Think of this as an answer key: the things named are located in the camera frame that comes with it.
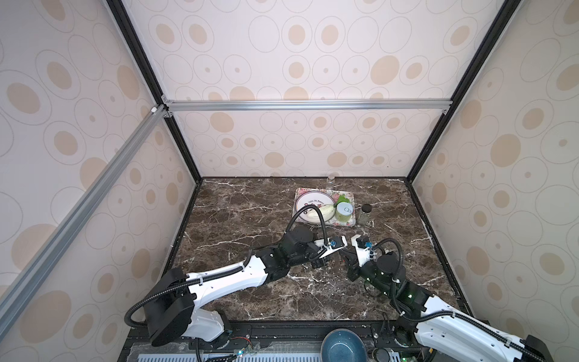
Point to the floral rectangular tray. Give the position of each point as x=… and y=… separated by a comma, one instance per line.
x=334, y=194

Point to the green labelled tin can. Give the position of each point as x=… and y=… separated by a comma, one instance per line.
x=344, y=212

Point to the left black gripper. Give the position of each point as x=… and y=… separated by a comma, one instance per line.
x=323, y=262

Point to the green herb spice jar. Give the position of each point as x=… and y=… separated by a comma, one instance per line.
x=365, y=215

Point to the clear glass shaker bottle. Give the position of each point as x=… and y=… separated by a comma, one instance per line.
x=331, y=181

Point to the pale napa cabbage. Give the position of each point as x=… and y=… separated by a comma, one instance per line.
x=325, y=211

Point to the black vertical right corner post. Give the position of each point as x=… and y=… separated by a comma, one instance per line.
x=489, y=42

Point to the white round plate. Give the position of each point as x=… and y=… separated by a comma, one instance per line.
x=316, y=198

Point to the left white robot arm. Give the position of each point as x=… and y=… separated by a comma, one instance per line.
x=174, y=307

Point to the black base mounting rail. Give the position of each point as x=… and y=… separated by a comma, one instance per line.
x=277, y=336

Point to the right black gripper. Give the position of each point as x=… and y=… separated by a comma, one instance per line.
x=356, y=259

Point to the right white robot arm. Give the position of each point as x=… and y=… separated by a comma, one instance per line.
x=425, y=319

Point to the side aluminium frame rail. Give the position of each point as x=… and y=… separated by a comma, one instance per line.
x=42, y=264

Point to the horizontal aluminium frame rail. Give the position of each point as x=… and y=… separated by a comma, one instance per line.
x=300, y=105

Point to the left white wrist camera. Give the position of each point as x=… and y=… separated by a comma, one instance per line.
x=335, y=243

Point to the black vertical left corner post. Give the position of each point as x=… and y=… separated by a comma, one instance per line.
x=123, y=21

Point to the blue ceramic bowl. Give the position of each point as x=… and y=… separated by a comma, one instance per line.
x=343, y=345

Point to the green plastic leaf vegetable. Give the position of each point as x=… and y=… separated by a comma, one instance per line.
x=342, y=199

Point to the black vertical corner post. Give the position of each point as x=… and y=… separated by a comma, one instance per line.
x=489, y=42
x=123, y=21

